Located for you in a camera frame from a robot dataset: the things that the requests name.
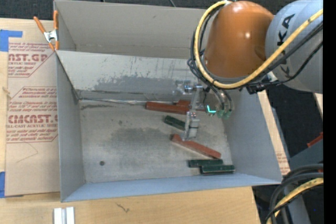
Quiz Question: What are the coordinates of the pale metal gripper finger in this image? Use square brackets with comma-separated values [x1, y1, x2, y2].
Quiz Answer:
[181, 112, 193, 141]
[189, 112, 200, 140]

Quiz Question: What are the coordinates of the red-brown flat block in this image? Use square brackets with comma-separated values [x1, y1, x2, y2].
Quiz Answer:
[170, 134, 222, 159]
[145, 101, 190, 115]
[175, 100, 206, 112]

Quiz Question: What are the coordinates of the dark green flat block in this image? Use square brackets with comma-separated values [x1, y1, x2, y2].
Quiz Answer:
[163, 115, 186, 131]
[200, 164, 236, 175]
[187, 159, 224, 168]

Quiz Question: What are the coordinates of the grey metal bin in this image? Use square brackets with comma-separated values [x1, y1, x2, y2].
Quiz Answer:
[53, 0, 284, 203]

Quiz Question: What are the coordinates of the brown cardboard board red print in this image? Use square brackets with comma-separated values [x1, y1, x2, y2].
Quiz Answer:
[0, 17, 291, 199]

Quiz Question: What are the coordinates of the black cylinder on white bracket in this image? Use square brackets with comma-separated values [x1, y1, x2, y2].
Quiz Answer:
[246, 73, 278, 95]

